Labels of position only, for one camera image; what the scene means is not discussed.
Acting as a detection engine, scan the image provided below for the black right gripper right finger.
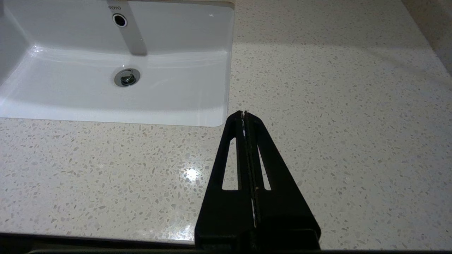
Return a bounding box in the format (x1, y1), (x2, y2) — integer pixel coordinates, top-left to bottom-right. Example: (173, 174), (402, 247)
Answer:
(244, 111), (321, 250)

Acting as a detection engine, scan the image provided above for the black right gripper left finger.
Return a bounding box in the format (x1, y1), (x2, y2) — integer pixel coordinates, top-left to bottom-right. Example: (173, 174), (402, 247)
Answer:
(195, 111), (255, 249)

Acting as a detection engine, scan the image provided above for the chrome sink drain stopper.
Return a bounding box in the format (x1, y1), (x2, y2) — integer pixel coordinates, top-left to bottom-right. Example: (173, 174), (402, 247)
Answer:
(114, 68), (141, 87)

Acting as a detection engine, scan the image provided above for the white rectangular sink basin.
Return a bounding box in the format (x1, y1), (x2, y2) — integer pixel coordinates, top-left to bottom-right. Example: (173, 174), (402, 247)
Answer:
(0, 0), (235, 127)

